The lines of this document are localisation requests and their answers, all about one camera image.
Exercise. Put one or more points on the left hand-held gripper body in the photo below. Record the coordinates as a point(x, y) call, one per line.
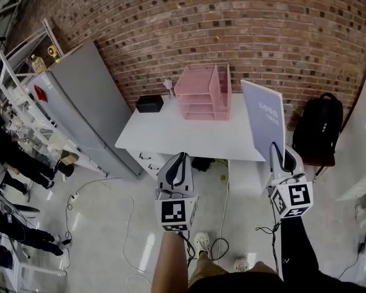
point(174, 214)

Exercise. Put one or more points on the white desk drawer unit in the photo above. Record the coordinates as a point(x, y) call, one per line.
point(148, 160)

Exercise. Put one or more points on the pink mesh desk organizer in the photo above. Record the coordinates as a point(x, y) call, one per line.
point(198, 85)

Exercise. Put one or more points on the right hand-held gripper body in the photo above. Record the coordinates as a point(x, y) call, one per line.
point(292, 195)

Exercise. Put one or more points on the yellow bottle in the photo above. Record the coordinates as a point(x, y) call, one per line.
point(38, 64)

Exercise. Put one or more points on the white cabinet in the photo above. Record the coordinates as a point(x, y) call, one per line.
point(361, 182)

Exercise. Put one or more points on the black backpack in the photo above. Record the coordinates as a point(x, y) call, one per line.
point(318, 124)

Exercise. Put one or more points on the black round stool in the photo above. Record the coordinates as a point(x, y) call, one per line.
point(65, 169)

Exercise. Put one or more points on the lavender book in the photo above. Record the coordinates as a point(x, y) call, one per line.
point(263, 117)

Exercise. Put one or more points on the person's white shoe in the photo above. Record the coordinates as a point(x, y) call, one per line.
point(240, 265)
point(202, 241)

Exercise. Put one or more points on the cardboard box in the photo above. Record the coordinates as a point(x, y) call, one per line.
point(69, 157)

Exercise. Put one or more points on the person's black shirt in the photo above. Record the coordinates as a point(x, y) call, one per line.
point(262, 284)

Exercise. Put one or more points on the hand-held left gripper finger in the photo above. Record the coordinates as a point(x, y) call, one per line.
point(187, 175)
point(166, 175)

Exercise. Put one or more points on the black box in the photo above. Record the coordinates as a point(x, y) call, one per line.
point(149, 104)

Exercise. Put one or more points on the person's left white shoe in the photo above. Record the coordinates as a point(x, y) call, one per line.
point(202, 241)

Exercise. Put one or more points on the person's right white shoe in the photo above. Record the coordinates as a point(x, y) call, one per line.
point(240, 265)

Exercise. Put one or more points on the red cloth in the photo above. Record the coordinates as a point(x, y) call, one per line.
point(40, 93)

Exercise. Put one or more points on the black bag under desk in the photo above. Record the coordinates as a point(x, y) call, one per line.
point(202, 163)

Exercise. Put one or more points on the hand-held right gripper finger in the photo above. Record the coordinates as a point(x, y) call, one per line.
point(296, 163)
point(276, 163)

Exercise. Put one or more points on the person's khaki shorts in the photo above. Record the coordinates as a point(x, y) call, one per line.
point(205, 270)

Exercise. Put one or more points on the person's left forearm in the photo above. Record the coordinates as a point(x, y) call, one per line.
point(169, 261)

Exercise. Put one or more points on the white metal shelf rack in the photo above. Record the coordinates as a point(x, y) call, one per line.
point(21, 105)

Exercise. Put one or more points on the brown chair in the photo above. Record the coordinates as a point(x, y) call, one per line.
point(318, 161)

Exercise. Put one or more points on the small yellow fan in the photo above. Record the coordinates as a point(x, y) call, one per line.
point(53, 53)

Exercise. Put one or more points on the person's right forearm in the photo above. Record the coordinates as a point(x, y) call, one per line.
point(296, 249)

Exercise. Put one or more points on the white power strip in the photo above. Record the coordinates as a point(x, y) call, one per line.
point(73, 197)

